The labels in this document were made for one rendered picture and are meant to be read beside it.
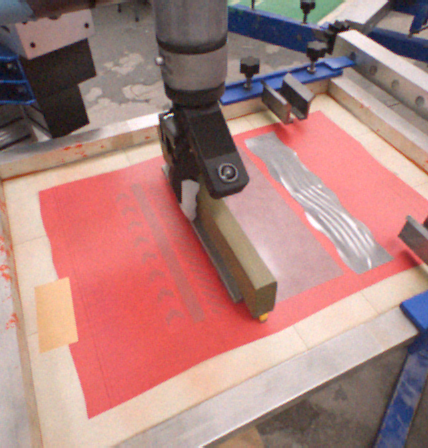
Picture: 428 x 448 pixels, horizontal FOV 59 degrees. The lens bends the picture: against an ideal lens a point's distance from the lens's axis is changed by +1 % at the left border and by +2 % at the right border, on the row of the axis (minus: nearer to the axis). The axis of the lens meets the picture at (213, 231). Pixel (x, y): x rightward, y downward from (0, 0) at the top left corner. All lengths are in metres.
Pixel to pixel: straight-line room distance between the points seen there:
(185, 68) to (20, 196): 0.43
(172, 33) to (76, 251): 0.36
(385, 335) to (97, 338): 0.36
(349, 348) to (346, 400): 1.06
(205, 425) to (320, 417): 1.09
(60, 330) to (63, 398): 0.09
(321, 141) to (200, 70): 0.44
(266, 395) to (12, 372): 0.29
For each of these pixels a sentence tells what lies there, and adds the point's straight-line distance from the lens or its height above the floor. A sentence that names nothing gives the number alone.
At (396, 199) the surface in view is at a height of 0.95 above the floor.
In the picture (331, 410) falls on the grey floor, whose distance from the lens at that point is 1.52.
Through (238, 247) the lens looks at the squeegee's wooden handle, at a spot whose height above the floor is 1.05.
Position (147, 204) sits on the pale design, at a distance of 0.66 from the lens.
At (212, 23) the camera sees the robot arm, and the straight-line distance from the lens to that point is 0.41.
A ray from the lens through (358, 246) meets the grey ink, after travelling 0.62.
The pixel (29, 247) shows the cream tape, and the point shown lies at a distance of 0.65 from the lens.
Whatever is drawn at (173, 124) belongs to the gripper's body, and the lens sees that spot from 0.50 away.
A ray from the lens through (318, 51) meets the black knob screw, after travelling 0.90.
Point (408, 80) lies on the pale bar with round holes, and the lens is 0.89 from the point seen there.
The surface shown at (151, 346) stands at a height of 0.95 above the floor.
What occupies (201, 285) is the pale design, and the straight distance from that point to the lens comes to 0.55.
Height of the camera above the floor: 1.42
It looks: 50 degrees down
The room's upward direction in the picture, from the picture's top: straight up
